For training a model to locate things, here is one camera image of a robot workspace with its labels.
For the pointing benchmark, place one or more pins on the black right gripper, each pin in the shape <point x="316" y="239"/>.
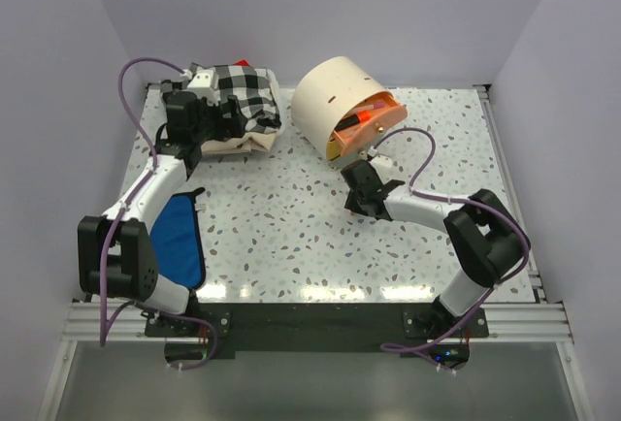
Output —
<point x="352" y="205"/>

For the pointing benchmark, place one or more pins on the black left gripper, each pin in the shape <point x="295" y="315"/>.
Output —
<point x="233" y="127"/>

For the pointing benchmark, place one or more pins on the grey-green bottom drawer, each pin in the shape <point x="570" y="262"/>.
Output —
<point x="342" y="161"/>

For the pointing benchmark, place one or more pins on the salmon top drawer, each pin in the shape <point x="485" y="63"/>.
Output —
<point x="354" y="138"/>

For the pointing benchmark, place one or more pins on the orange black highlighter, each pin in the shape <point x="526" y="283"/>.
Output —
<point x="352" y="120"/>

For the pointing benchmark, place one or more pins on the yellow drawer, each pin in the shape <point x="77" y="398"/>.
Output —
<point x="333" y="150"/>

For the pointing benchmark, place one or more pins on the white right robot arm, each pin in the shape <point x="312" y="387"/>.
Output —
<point x="486" y="239"/>

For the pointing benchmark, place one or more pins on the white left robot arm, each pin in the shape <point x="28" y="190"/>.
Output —
<point x="116" y="256"/>

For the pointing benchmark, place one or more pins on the beige folded cloth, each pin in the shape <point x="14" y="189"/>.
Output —
<point x="247" y="143"/>

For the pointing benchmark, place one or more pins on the black white checkered cloth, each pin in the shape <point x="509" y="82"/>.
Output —
<point x="256" y="89"/>

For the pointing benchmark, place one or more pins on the round beige drawer organizer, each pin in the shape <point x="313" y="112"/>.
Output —
<point x="326" y="94"/>

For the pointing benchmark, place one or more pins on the blue cloth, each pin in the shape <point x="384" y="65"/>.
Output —
<point x="176" y="240"/>

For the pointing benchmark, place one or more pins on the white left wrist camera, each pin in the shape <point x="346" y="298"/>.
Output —
<point x="204" y="84"/>

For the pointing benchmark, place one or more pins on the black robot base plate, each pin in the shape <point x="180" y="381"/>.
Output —
<point x="348" y="327"/>

